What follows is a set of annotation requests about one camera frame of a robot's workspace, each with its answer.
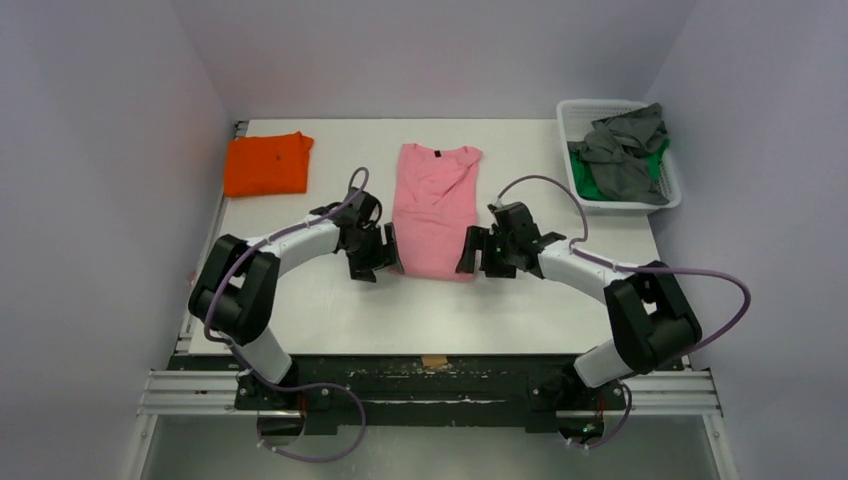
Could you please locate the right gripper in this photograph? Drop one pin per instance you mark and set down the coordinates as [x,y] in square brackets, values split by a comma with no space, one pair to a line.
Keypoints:
[494,254]

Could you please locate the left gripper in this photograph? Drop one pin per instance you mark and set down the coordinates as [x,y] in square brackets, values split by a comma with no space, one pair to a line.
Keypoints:
[362,268]

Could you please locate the pink t shirt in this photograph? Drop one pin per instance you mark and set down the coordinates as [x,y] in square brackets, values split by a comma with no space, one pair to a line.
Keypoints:
[435,202]

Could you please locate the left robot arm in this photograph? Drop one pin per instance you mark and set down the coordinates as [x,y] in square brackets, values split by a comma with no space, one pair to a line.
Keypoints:
[235,292]

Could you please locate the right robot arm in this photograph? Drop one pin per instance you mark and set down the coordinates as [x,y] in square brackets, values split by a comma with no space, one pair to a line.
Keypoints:
[650,318]

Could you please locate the brown tape piece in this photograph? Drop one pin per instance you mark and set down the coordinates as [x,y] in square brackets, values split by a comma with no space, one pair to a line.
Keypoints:
[434,362]

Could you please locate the green t shirt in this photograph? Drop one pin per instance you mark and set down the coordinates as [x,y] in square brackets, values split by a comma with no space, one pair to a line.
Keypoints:
[618,173]

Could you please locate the folded orange t shirt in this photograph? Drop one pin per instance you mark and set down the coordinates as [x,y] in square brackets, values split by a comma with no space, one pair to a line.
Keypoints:
[272,165]

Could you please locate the white plastic basket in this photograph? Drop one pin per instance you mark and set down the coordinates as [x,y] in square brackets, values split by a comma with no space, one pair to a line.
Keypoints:
[574,119]

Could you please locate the grey t shirt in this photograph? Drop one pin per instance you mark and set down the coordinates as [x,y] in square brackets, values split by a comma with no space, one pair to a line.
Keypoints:
[641,129]

